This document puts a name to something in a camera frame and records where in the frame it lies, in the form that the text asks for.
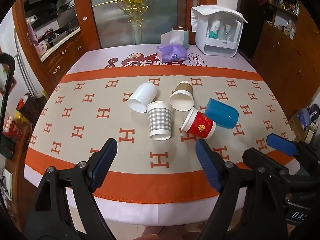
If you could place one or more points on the orange beige patterned blanket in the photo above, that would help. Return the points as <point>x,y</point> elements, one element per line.
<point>100,120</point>

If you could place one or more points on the black phone on mount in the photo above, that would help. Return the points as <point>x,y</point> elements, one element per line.
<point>6,105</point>

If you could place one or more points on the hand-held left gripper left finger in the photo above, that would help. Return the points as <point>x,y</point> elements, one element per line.
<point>103,161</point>

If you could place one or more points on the wooden shelf cabinet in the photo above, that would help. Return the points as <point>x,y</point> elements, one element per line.
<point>287,55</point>

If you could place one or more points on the black woven basket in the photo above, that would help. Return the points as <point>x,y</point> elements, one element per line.
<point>31,106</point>

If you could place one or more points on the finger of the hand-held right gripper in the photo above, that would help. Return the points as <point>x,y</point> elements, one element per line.
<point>281,142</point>
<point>262,157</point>

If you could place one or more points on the blue box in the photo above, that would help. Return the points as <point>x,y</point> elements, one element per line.
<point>303,117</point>

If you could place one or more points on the purple tissue pack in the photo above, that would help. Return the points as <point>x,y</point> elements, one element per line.
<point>172,53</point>

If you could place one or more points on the white storage organizer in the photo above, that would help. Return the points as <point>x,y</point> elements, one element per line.
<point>217,40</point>

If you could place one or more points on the glass door with gold ornament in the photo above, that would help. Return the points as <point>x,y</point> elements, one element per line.
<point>135,12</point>

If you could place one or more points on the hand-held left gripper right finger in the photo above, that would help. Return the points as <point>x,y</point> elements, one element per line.
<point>207,162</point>

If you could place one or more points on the brown paper cup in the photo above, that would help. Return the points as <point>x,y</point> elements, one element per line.
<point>183,96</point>

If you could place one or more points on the red gift box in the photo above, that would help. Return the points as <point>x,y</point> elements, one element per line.
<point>15,132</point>

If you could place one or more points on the white plastic cup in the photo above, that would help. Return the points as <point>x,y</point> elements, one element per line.
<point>145,96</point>

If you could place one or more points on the blue plastic cup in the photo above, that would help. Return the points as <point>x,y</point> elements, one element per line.
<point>222,113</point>

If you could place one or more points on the grey plaid paper cup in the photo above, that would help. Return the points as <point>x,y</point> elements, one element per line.
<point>160,122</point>

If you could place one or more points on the red paper cup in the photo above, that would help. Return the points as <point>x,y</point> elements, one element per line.
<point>200,126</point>

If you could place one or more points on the wooden kitchen cabinet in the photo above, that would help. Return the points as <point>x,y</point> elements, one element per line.
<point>62,55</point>

